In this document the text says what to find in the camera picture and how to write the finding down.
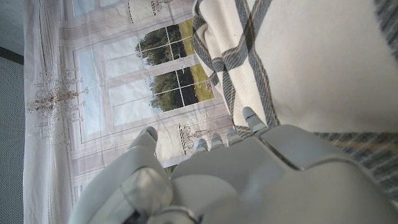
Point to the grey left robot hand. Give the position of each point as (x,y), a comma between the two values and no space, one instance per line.
(264,186)

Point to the cream plaid scarf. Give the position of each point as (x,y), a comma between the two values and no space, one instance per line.
(311,62)

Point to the printed window backdrop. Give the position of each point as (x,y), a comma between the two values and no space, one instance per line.
(93,93)

